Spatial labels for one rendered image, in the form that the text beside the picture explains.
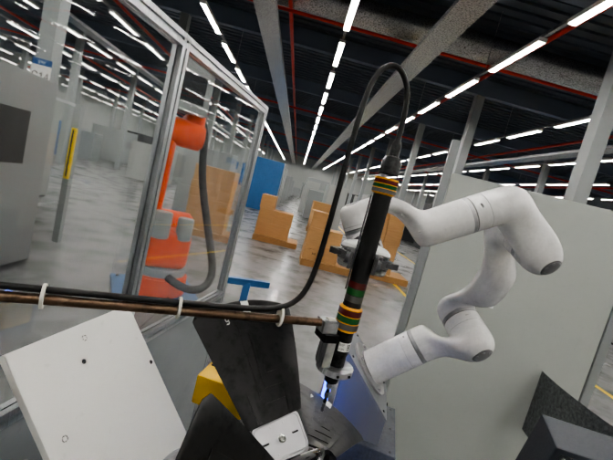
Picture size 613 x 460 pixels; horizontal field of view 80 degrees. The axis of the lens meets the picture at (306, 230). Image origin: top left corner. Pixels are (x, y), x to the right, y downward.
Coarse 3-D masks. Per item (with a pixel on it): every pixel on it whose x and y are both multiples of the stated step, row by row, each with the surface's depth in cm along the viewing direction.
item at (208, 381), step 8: (208, 368) 114; (200, 376) 109; (208, 376) 109; (216, 376) 111; (200, 384) 109; (208, 384) 108; (216, 384) 108; (200, 392) 109; (208, 392) 109; (216, 392) 108; (224, 392) 108; (192, 400) 110; (200, 400) 109; (224, 400) 108; (232, 408) 108
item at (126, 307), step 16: (48, 304) 48; (64, 304) 48; (80, 304) 49; (96, 304) 50; (112, 304) 51; (128, 304) 52; (144, 304) 53; (160, 304) 54; (256, 320) 60; (272, 320) 61; (288, 320) 62; (304, 320) 63; (320, 320) 65
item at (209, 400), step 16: (208, 400) 41; (208, 416) 41; (224, 416) 43; (192, 432) 39; (208, 432) 40; (224, 432) 42; (240, 432) 45; (192, 448) 38; (208, 448) 40; (224, 448) 42; (240, 448) 44; (256, 448) 47
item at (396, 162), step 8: (392, 144) 64; (400, 144) 64; (392, 152) 64; (384, 160) 64; (392, 160) 63; (400, 160) 64; (384, 168) 63; (392, 168) 63; (344, 336) 66; (352, 336) 67; (336, 344) 67; (344, 344) 67; (336, 352) 67; (344, 352) 67; (336, 360) 67; (344, 360) 68
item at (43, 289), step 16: (368, 96) 60; (400, 128) 63; (352, 144) 60; (336, 192) 61; (336, 208) 62; (320, 256) 62; (0, 288) 45; (16, 288) 46; (32, 288) 47; (48, 288) 47; (64, 288) 48; (304, 288) 63; (176, 304) 54; (192, 304) 55; (208, 304) 56; (224, 304) 58; (288, 304) 62
